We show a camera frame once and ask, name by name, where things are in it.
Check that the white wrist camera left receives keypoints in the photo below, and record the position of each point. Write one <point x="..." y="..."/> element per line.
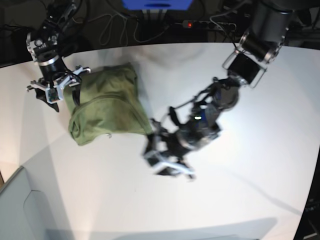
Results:
<point x="155" y="160"/>

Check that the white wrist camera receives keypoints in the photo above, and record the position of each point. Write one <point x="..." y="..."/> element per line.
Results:
<point x="155" y="160"/>
<point x="54" y="95"/>

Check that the blue box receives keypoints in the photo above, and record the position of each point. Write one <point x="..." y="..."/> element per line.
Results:
<point x="135" y="5"/>

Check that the green T-shirt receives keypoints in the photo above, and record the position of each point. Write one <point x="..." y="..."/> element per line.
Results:
<point x="109" y="104"/>

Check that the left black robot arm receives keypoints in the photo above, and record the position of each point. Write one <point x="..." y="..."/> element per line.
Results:
<point x="259" y="45"/>

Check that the black power strip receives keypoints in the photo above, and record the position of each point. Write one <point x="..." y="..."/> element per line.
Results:
<point x="209" y="25"/>

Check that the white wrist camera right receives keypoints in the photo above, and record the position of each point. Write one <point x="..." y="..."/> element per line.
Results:
<point x="54" y="95"/>

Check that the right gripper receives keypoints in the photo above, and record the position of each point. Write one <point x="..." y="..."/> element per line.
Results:
<point x="56" y="77"/>

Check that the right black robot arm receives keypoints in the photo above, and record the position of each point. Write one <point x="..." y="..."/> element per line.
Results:
<point x="48" y="46"/>

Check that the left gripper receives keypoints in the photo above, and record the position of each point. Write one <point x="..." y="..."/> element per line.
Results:
<point x="172" y="152"/>

